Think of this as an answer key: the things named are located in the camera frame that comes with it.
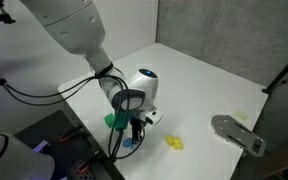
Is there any grey metal mounting plate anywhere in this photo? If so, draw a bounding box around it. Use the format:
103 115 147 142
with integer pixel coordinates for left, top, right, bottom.
210 114 267 158

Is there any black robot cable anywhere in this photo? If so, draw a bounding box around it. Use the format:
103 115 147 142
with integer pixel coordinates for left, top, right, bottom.
0 49 146 162

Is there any black perforated base board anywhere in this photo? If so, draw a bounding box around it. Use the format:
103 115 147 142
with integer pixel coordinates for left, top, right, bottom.
14 110 125 180

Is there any yellow lumpy toy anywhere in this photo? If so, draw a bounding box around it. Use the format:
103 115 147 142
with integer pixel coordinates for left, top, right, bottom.
165 134 185 151

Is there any orange black clamp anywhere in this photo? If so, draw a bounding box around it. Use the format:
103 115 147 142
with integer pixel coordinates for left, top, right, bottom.
58 123 84 144
76 150 102 175

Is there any black tripod leg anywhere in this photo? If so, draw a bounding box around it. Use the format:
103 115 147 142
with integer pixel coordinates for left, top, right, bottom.
261 45 288 96

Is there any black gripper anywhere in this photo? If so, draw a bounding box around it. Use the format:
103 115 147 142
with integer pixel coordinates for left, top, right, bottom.
129 113 149 144

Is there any green cube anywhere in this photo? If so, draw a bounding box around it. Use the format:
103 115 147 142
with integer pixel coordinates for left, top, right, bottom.
103 112 117 129

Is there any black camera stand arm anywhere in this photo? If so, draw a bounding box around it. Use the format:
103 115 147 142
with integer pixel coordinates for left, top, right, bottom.
0 0 18 25

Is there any blue toy elephant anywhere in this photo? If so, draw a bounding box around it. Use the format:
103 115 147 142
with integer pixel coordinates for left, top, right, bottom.
122 136 136 149

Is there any purple lit connector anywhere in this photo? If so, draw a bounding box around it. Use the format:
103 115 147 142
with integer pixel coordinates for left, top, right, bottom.
33 140 49 154

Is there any pale yellow tape patch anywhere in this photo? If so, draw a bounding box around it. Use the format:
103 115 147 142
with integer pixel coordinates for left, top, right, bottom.
233 110 250 123

